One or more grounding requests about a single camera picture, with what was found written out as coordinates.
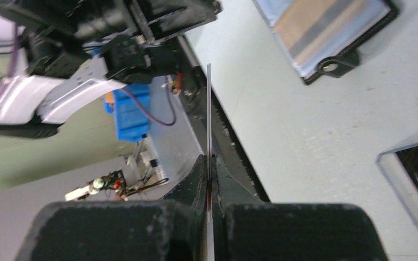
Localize clear plastic card tray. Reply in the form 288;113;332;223
376;133;418;229

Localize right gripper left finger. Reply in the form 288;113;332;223
16;155;207;260

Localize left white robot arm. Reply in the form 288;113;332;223
0;1;222;139

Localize blue storage bin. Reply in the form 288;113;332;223
101;90;149;142

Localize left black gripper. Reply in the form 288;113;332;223
0;1;222;47

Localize black card holder wallet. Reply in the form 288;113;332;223
254;1;400;85

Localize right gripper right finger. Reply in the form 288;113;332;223
211;157;388;260

